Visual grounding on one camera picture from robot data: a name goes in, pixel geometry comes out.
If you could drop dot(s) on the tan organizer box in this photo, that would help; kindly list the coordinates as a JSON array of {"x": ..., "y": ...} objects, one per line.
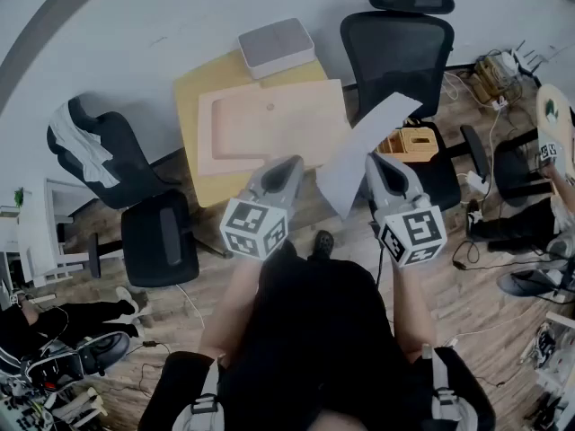
[{"x": 418, "y": 144}]

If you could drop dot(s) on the white A4 paper sheet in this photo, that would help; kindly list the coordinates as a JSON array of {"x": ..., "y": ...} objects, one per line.
[{"x": 373, "y": 128}]

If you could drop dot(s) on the black and white office chair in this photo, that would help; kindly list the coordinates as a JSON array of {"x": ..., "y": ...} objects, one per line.
[{"x": 105, "y": 348}]

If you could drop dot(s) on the pile of electronic parts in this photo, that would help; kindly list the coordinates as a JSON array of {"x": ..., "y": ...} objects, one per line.
[{"x": 22, "y": 411}]

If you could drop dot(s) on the person's black shoe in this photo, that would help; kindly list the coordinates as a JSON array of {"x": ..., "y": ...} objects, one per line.
[{"x": 321, "y": 243}]

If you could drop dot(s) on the white shelf unit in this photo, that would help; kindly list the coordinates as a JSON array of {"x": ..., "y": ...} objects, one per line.
[{"x": 31, "y": 236}]

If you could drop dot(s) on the small green plant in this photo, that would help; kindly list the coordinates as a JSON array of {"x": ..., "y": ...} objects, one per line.
[{"x": 19, "y": 197}]

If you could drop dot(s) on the small white adapter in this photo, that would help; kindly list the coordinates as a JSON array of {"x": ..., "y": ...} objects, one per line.
[{"x": 499, "y": 102}]

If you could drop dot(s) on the person's left forearm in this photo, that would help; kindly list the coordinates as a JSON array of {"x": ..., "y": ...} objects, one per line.
[{"x": 229, "y": 303}]

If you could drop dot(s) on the white box with gray lid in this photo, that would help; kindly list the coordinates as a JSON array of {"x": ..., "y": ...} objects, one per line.
[{"x": 276, "y": 45}]

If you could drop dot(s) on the person's right forearm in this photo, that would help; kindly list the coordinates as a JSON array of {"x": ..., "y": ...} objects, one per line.
[{"x": 411, "y": 303}]

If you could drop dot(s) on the black padded office chair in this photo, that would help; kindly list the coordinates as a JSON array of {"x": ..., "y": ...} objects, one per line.
[{"x": 121, "y": 160}]

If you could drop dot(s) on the round wooden table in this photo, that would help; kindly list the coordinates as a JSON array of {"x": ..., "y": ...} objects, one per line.
[{"x": 563, "y": 128}]

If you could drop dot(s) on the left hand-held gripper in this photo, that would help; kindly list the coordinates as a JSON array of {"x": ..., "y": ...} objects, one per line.
[{"x": 251, "y": 227}]

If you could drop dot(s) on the black stool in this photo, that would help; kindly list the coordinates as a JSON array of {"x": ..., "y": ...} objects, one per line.
[{"x": 516, "y": 169}]

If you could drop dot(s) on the black mesh chair with headrest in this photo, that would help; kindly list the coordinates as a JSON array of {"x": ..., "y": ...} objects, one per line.
[{"x": 395, "y": 52}]

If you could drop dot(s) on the white router with antennas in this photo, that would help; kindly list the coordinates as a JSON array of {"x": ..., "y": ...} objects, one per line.
[{"x": 510, "y": 58}]

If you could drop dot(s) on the person's black clothing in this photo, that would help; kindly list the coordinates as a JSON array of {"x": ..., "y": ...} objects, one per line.
[{"x": 314, "y": 330}]

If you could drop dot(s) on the white power strip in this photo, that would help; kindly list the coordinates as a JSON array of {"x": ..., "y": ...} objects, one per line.
[{"x": 477, "y": 181}]

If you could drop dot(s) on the small green item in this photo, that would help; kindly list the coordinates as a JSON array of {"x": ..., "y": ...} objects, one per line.
[{"x": 551, "y": 110}]

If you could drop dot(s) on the white cluttered shelf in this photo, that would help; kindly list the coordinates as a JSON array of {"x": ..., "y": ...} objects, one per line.
[{"x": 557, "y": 366}]

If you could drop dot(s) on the white cloth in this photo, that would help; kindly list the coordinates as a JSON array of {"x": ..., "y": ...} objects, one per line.
[{"x": 76, "y": 142}]

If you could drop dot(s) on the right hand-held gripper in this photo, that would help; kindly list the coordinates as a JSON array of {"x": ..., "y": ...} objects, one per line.
[{"x": 413, "y": 236}]

